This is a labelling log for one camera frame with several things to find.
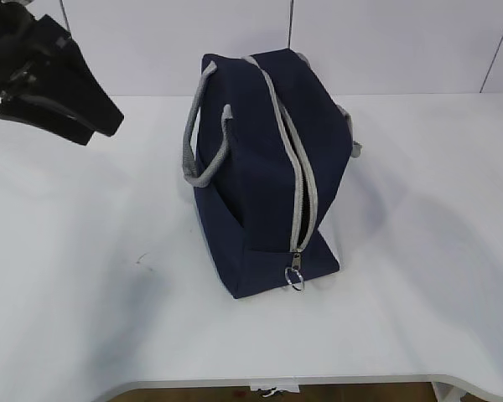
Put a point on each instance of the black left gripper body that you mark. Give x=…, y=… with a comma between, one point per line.
x=38, y=57

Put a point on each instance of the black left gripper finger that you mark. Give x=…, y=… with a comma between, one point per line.
x=88, y=92
x=53, y=115

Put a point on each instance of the navy blue lunch bag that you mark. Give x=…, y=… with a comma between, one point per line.
x=265, y=148

